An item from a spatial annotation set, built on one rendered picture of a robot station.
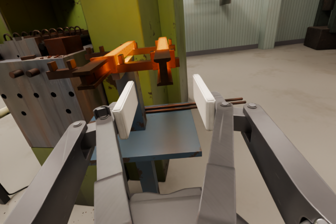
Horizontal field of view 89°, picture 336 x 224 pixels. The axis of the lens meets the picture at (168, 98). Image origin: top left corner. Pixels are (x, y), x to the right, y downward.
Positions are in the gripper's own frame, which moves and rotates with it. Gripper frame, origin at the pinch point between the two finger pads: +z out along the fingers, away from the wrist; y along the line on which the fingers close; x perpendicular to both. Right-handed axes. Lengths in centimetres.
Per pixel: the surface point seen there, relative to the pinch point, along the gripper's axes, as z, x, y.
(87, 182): 52, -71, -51
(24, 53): 59, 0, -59
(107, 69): 18.6, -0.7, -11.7
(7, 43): 60, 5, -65
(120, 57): 23.4, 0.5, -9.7
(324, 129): 102, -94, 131
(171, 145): 23.1, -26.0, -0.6
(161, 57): 10.6, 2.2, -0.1
